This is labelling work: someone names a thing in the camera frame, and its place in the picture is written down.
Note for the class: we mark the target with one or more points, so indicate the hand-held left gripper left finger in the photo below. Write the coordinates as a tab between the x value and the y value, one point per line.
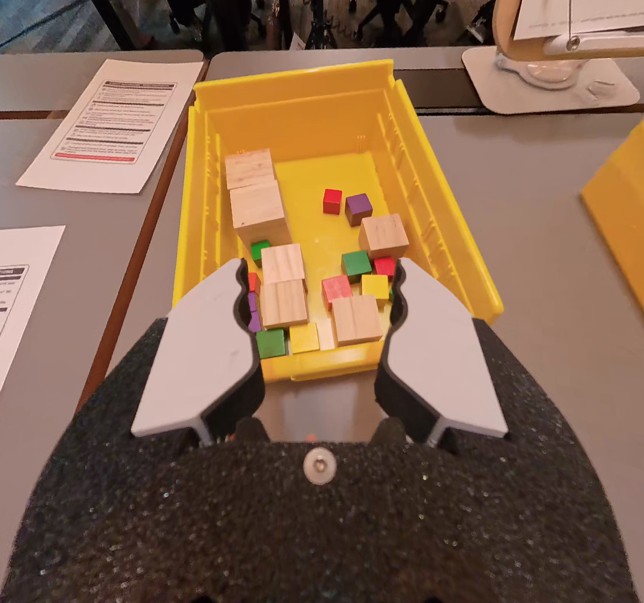
201	356

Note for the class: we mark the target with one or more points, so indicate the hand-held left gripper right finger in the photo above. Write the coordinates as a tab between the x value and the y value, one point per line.
442	356

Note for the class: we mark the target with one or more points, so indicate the pile of plain wooden cubes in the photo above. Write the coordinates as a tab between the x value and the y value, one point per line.
256	211

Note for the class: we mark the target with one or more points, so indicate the pile of small coloured cubes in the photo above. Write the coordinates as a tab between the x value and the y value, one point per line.
332	201

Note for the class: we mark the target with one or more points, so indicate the yellow plastic box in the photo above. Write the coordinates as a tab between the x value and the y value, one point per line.
624	201
302	95

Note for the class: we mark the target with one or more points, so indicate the white instruction sheet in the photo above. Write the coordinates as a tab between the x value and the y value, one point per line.
110	125
25	261

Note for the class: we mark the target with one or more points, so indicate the instruction sign on stand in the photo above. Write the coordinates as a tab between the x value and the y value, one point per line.
503	80

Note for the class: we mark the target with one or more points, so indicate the black tripod stand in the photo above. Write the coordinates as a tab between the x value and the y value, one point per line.
320	14

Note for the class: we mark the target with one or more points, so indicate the white task sheet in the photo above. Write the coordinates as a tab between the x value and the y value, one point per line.
593	4

